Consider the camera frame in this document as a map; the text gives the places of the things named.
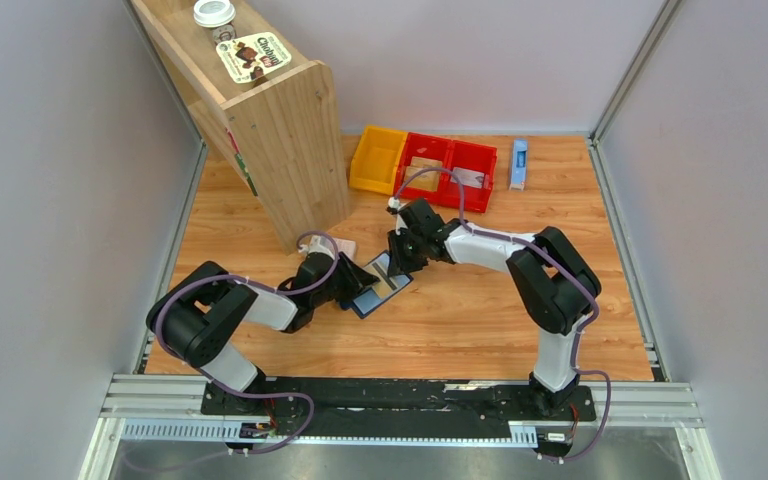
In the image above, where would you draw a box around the red plastic bin left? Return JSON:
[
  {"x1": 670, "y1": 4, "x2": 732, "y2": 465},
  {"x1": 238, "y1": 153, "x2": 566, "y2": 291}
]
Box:
[{"x1": 393, "y1": 133, "x2": 453, "y2": 203}]

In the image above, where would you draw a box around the gold credit card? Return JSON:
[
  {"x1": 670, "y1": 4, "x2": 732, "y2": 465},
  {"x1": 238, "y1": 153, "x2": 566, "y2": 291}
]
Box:
[{"x1": 363, "y1": 252, "x2": 411, "y2": 300}]

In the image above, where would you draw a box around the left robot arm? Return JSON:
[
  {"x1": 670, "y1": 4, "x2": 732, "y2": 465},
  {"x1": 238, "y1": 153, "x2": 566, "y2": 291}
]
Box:
[{"x1": 146, "y1": 252, "x2": 379, "y2": 415}]

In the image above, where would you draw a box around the red plastic bin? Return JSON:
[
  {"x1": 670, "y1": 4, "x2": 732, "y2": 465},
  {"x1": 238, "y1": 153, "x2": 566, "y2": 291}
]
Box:
[
  {"x1": 393, "y1": 133, "x2": 453, "y2": 203},
  {"x1": 437, "y1": 140, "x2": 497, "y2": 213}
]

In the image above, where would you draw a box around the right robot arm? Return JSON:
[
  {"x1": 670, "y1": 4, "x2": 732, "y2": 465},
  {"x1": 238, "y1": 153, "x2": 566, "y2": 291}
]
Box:
[{"x1": 387, "y1": 198, "x2": 602, "y2": 419}]

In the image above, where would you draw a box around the blue white toothpaste box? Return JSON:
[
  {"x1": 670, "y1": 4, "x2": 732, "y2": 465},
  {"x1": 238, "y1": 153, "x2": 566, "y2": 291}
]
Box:
[{"x1": 509, "y1": 138, "x2": 528, "y2": 191}]

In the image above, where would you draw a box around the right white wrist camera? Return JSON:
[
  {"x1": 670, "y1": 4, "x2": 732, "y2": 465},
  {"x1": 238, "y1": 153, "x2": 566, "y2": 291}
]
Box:
[{"x1": 386, "y1": 197, "x2": 407, "y2": 235}]

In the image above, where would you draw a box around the red plastic bin right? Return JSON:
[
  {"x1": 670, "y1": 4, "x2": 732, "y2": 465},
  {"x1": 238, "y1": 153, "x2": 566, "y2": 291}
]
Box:
[{"x1": 437, "y1": 140, "x2": 497, "y2": 213}]

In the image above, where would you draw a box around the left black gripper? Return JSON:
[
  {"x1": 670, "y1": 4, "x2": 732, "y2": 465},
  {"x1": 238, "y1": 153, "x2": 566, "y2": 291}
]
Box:
[{"x1": 311, "y1": 251, "x2": 380, "y2": 308}]

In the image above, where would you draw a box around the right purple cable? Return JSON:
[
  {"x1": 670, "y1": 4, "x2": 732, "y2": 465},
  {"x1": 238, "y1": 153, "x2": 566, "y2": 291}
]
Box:
[{"x1": 389, "y1": 166, "x2": 612, "y2": 462}]

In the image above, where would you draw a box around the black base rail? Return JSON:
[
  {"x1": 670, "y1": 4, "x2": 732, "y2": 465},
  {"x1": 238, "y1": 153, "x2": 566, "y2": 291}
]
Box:
[{"x1": 200, "y1": 377, "x2": 597, "y2": 440}]

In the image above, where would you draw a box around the purple cable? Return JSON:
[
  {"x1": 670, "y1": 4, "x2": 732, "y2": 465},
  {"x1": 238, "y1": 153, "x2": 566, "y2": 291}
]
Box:
[
  {"x1": 389, "y1": 166, "x2": 612, "y2": 462},
  {"x1": 152, "y1": 230, "x2": 340, "y2": 399}
]

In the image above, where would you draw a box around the silver card in bin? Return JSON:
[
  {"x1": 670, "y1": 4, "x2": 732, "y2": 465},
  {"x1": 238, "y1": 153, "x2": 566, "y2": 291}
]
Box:
[{"x1": 453, "y1": 167, "x2": 486, "y2": 189}]

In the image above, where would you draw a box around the wooden shelf unit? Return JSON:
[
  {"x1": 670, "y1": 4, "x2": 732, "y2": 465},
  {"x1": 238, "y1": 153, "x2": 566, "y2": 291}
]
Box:
[{"x1": 132, "y1": 1, "x2": 351, "y2": 253}]

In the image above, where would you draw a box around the navy blue card holder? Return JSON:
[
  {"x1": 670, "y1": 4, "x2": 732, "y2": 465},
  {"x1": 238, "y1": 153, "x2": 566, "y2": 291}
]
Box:
[{"x1": 338, "y1": 274, "x2": 413, "y2": 319}]

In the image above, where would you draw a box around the yellow plastic bin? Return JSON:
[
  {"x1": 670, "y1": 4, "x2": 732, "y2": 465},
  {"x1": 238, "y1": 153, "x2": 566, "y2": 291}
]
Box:
[{"x1": 349, "y1": 125, "x2": 408, "y2": 195}]

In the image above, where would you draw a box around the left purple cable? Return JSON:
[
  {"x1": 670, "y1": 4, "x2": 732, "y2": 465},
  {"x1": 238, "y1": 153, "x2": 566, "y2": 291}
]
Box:
[{"x1": 152, "y1": 230, "x2": 340, "y2": 399}]

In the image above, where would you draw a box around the Chobani yogurt lid pack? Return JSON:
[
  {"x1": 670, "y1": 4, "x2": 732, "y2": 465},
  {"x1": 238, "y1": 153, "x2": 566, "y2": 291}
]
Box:
[{"x1": 216, "y1": 32, "x2": 292, "y2": 84}]

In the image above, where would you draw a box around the red patterned tissue pack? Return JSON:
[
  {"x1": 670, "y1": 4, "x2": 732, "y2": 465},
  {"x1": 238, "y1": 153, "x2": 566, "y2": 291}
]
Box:
[{"x1": 334, "y1": 237, "x2": 357, "y2": 261}]

